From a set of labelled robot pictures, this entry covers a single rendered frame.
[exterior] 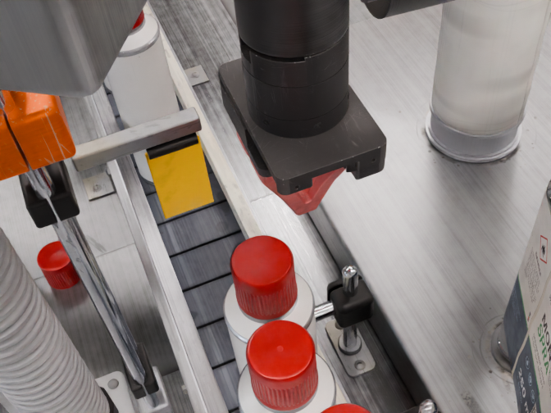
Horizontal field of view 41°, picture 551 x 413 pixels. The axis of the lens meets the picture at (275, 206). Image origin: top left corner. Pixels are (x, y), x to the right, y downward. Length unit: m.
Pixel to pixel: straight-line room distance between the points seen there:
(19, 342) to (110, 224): 0.49
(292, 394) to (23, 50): 0.24
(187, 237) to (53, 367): 0.38
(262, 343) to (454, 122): 0.37
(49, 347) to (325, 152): 0.19
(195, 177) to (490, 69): 0.30
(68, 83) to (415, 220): 0.51
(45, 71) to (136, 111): 0.46
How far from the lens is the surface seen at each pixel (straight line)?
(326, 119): 0.40
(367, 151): 0.39
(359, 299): 0.55
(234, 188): 0.63
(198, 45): 0.91
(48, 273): 0.69
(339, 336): 0.64
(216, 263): 0.63
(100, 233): 0.74
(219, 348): 0.59
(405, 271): 0.62
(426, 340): 0.59
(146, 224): 0.56
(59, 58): 0.16
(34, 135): 0.32
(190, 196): 0.42
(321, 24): 0.35
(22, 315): 0.26
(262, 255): 0.38
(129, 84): 0.60
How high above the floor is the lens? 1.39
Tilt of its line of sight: 51 degrees down
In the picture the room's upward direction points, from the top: 7 degrees counter-clockwise
